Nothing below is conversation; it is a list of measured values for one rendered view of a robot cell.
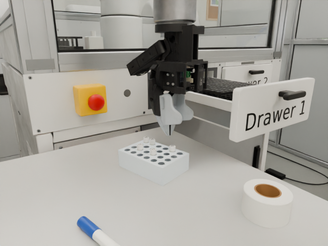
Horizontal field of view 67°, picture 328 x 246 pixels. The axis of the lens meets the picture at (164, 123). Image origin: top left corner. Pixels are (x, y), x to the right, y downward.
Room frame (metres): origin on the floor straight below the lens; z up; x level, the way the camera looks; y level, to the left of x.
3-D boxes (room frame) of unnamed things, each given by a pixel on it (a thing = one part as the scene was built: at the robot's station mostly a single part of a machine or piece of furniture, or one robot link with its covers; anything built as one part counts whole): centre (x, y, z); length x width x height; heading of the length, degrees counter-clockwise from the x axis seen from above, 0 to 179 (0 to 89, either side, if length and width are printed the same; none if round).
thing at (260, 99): (0.56, -0.26, 0.87); 0.29 x 0.02 x 0.11; 125
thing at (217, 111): (0.73, -0.14, 0.86); 0.40 x 0.26 x 0.06; 35
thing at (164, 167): (0.48, 0.02, 0.78); 0.12 x 0.08 x 0.04; 50
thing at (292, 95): (0.54, -0.27, 0.91); 0.07 x 0.04 x 0.01; 125
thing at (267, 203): (0.33, -0.16, 0.78); 0.07 x 0.07 x 0.04
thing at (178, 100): (0.49, -0.03, 0.88); 0.06 x 0.03 x 0.09; 49
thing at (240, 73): (1.00, -0.34, 0.87); 0.29 x 0.02 x 0.11; 125
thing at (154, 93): (0.47, 0.01, 0.92); 0.05 x 0.02 x 0.09; 139
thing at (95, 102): (0.60, 0.17, 0.88); 0.04 x 0.03 x 0.04; 125
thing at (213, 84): (0.73, -0.14, 0.87); 0.22 x 0.18 x 0.06; 35
